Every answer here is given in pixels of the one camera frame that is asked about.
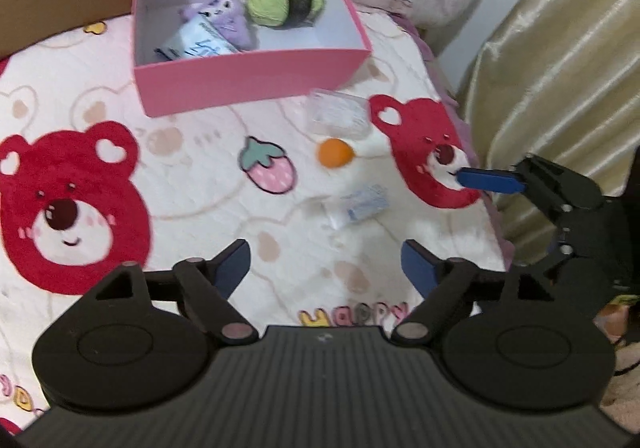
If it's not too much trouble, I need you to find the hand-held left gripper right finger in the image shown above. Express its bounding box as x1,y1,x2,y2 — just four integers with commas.
390,239,556,346

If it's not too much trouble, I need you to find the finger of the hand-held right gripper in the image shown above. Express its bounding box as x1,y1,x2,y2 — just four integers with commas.
456,154,604,219
542,213,582,279

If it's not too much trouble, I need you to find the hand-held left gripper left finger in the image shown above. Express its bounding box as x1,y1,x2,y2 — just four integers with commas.
95,238,258,346

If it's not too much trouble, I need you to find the pink cardboard box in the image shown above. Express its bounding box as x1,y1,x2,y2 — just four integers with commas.
132,0,373,119

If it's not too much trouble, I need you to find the blue tissue pack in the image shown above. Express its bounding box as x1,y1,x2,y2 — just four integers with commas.
153,18,242,62

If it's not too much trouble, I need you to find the purple plush toy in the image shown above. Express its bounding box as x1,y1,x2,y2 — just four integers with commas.
179,0,252,49

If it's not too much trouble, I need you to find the green yarn ball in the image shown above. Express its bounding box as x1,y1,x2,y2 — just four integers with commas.
244,0,328,29

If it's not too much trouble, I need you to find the red bear printed blanket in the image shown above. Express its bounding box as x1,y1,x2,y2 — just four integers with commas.
0,10,506,434

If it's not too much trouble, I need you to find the small white packet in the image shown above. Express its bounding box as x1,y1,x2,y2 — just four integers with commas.
321,183,391,231

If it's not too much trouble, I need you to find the gold curtain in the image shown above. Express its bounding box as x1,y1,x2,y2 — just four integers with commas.
459,0,640,241

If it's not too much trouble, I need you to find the orange ball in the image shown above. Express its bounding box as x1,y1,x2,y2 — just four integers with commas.
318,138,357,170

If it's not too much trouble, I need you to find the clear plastic container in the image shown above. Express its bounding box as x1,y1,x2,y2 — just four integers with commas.
304,88,372,142

